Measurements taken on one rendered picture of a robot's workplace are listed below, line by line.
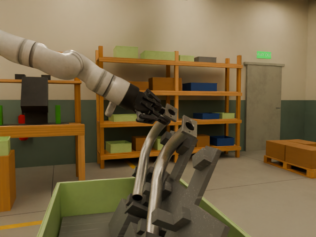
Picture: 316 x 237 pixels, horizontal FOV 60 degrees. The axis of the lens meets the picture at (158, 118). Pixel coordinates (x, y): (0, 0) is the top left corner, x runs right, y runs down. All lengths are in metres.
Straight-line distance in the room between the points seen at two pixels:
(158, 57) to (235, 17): 2.48
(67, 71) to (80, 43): 4.92
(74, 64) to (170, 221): 0.46
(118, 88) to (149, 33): 5.26
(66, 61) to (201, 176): 0.44
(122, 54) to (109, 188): 4.34
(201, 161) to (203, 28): 6.07
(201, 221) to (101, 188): 0.53
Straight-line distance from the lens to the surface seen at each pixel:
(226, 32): 6.85
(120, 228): 0.78
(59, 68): 0.76
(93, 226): 0.92
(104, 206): 1.01
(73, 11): 5.81
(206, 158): 0.55
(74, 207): 1.00
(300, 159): 5.18
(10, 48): 0.81
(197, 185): 0.57
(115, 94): 0.77
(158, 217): 0.54
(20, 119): 5.45
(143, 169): 0.81
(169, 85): 5.44
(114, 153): 5.17
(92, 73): 0.77
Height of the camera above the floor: 1.23
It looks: 4 degrees down
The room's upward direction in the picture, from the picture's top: straight up
